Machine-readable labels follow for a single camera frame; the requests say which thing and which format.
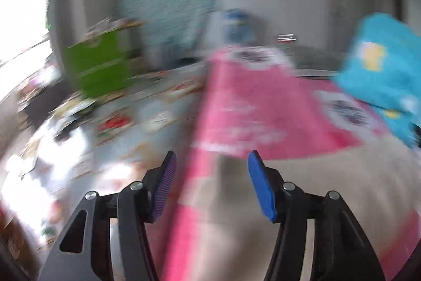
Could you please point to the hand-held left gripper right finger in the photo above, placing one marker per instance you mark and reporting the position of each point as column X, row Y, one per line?
column 263, row 188

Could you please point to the printed floor sheet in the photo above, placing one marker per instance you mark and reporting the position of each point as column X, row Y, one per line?
column 138, row 116

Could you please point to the beige zip jacket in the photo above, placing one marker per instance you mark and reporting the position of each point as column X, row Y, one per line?
column 345, row 175

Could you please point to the green paper shopping bag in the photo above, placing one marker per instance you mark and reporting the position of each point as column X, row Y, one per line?
column 98, row 67

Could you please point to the pink floral fleece blanket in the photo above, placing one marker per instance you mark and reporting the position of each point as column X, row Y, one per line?
column 263, row 103

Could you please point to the pink turquoise printed quilt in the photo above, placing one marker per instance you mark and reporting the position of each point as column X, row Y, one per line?
column 378, row 70

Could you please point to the grey patterned pillow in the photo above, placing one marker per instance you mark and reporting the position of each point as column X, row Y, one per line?
column 315, row 60

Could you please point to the small metal object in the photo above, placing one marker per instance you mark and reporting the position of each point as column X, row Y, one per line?
column 286, row 37

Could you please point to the blue water jug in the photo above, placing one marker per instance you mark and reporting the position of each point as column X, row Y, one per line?
column 236, row 26

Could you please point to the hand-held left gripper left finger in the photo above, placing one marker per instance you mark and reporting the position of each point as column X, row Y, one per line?
column 162, row 188

